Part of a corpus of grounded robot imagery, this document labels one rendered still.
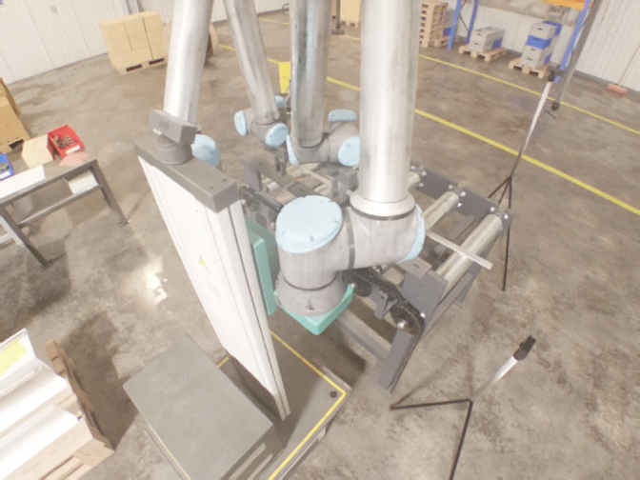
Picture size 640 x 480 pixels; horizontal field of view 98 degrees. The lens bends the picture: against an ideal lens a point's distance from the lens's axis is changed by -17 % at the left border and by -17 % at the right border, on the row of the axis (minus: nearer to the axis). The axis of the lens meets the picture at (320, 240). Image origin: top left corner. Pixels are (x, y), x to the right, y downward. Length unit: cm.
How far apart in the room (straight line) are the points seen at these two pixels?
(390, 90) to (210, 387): 122
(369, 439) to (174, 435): 119
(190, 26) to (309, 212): 67
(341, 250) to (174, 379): 99
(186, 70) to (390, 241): 78
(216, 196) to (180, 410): 100
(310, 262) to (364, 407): 161
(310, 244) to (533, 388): 221
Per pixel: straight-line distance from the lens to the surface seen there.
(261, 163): 183
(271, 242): 106
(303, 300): 85
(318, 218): 72
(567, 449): 265
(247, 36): 107
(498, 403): 251
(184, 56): 113
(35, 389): 246
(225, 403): 141
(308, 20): 71
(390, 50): 65
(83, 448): 229
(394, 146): 68
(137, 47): 858
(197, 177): 67
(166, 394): 149
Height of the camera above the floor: 214
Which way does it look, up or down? 46 degrees down
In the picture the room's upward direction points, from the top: straight up
